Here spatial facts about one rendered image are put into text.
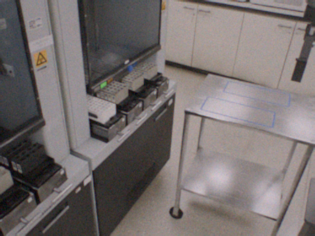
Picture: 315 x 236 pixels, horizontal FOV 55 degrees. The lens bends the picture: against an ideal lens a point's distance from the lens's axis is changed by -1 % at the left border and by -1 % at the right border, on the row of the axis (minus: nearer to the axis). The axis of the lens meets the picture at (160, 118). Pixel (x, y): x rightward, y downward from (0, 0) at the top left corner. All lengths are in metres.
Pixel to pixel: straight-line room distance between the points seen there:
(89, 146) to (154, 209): 0.84
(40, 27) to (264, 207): 1.43
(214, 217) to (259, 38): 2.01
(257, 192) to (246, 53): 1.92
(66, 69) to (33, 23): 0.22
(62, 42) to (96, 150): 0.49
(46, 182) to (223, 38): 2.74
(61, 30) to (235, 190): 1.29
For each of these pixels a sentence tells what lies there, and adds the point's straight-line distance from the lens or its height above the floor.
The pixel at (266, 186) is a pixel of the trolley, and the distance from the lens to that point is 1.95.
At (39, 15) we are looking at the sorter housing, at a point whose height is 1.32.
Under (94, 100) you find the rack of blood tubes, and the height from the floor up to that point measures 0.86.
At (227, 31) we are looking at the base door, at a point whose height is 0.59.
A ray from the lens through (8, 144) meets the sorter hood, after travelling 1.05.
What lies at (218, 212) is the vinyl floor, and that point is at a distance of 2.10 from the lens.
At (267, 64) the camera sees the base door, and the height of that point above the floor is 0.33.
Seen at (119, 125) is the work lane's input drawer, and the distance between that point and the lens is 1.40.
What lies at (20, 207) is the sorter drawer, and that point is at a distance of 1.11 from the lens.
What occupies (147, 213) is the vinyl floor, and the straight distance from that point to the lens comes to 2.04.
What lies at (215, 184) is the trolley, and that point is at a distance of 1.87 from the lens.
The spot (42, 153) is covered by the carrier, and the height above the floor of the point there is 0.85.
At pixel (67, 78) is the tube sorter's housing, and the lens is 1.18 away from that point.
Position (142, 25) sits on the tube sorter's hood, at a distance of 1.53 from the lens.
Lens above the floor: 1.60
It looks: 34 degrees down
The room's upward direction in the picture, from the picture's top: 3 degrees clockwise
